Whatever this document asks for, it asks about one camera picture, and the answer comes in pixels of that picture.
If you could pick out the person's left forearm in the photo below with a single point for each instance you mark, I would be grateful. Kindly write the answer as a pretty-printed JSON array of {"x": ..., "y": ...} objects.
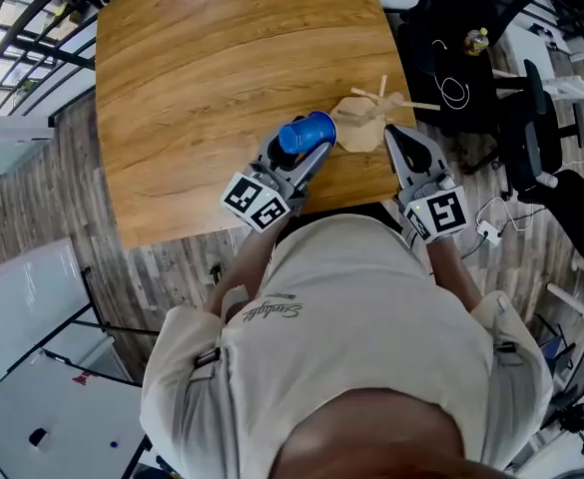
[{"x": 249, "y": 262}]

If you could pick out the white standing board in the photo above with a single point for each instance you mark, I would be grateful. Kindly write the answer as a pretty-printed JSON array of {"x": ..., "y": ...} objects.
[{"x": 27, "y": 307}]

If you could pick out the white chair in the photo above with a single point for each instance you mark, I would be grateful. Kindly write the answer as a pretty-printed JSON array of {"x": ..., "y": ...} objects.
[{"x": 526, "y": 48}]

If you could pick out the person's white shirt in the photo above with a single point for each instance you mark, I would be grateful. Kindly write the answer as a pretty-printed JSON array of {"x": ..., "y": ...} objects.
[{"x": 346, "y": 327}]

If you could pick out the wooden hexagonal stand with sticks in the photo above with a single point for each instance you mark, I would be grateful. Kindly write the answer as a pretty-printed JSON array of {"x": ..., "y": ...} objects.
[{"x": 359, "y": 135}]

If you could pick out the white cabinet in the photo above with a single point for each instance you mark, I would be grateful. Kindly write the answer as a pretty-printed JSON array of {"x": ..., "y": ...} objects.
[{"x": 7, "y": 143}]

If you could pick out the person's face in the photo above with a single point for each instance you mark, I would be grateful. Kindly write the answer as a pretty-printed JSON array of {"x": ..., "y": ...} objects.
[{"x": 371, "y": 437}]

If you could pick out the yellow drink bottle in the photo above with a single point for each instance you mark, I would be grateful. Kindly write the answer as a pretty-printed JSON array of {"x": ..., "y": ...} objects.
[{"x": 475, "y": 43}]

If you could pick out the window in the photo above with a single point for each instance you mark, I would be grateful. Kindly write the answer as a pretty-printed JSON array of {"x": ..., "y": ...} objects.
[{"x": 2, "y": 73}]

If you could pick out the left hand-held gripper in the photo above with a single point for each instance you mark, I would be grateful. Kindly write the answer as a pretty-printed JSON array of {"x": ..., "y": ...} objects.
[{"x": 256, "y": 200}]

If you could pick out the white desk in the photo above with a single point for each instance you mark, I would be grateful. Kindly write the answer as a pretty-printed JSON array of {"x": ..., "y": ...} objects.
[{"x": 47, "y": 417}]

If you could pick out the black phone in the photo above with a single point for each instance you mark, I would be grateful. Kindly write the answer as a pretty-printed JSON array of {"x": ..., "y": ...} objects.
[{"x": 37, "y": 437}]

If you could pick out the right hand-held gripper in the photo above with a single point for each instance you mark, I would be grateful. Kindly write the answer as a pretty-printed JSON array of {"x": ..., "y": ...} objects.
[{"x": 441, "y": 212}]

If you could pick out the blue chair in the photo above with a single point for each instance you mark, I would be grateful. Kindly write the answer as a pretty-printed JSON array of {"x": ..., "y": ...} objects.
[{"x": 556, "y": 354}]

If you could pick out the blue cup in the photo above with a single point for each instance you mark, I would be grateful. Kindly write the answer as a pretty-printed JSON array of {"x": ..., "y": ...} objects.
[{"x": 306, "y": 133}]

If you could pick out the person's right forearm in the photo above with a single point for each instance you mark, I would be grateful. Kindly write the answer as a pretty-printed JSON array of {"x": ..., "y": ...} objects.
[{"x": 451, "y": 272}]

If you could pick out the white power strip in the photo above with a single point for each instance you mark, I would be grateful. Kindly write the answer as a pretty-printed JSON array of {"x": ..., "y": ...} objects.
[{"x": 489, "y": 232}]

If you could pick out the small white bottle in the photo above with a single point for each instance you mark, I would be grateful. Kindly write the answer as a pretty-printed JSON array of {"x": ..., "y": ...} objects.
[{"x": 547, "y": 180}]

